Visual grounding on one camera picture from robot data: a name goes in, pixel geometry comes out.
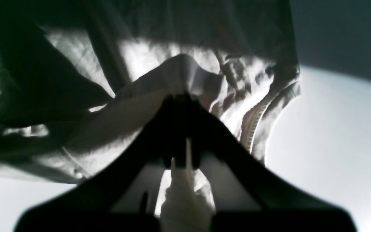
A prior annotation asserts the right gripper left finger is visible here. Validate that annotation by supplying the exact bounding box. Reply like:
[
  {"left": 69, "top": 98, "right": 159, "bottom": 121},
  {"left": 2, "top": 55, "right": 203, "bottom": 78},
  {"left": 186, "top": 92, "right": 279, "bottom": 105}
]
[{"left": 14, "top": 94, "right": 186, "bottom": 232}]

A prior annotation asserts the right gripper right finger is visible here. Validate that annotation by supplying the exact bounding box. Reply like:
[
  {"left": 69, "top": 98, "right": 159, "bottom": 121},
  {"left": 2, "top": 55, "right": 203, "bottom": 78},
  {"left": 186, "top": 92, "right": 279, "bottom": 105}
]
[{"left": 185, "top": 95, "right": 357, "bottom": 232}]

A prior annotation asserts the beige t-shirt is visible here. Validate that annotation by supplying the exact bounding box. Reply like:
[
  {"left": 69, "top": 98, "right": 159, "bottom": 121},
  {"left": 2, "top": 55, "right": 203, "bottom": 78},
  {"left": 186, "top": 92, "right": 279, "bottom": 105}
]
[{"left": 0, "top": 0, "right": 300, "bottom": 184}]

